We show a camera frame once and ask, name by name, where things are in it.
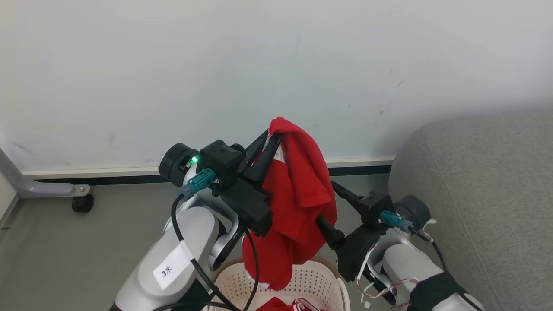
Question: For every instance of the grey metal frame leg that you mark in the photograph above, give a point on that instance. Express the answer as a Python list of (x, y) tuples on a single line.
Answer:
[(43, 188)]

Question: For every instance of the white and black baseboard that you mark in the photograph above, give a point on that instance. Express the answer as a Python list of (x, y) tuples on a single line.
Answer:
[(108, 172)]

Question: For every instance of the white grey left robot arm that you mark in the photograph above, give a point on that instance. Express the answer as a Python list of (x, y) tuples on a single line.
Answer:
[(173, 242)]

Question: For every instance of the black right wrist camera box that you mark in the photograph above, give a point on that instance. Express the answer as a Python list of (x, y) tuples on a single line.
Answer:
[(373, 207)]

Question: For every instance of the cream perforated plastic laundry basket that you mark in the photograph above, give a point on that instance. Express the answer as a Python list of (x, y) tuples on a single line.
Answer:
[(315, 280)]

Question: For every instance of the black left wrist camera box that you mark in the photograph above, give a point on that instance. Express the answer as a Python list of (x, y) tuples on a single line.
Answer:
[(220, 160)]

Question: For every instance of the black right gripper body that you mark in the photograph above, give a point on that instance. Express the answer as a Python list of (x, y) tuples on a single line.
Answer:
[(356, 255)]

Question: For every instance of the grey fabric sofa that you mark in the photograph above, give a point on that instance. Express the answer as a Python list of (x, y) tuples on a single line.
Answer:
[(484, 181)]

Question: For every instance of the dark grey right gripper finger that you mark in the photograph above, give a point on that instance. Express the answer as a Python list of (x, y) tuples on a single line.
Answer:
[(351, 198), (330, 233)]

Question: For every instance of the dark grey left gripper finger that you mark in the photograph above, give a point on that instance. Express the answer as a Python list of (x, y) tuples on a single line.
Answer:
[(254, 151), (265, 164)]

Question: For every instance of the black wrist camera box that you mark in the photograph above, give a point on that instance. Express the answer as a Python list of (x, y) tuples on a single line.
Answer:
[(220, 160), (373, 207)]

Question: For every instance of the black caster wheel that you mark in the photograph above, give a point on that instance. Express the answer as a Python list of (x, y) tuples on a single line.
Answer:
[(82, 203)]

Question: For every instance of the red t-shirt white print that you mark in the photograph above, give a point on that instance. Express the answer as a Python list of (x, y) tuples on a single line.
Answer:
[(302, 185)]

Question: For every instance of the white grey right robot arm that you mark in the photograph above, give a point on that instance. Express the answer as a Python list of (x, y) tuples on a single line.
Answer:
[(406, 263)]

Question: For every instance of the red garment with white stripes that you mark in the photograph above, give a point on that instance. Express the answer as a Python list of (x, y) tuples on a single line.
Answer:
[(272, 305)]

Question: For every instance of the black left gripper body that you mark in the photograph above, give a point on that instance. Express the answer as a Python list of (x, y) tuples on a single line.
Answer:
[(248, 207)]

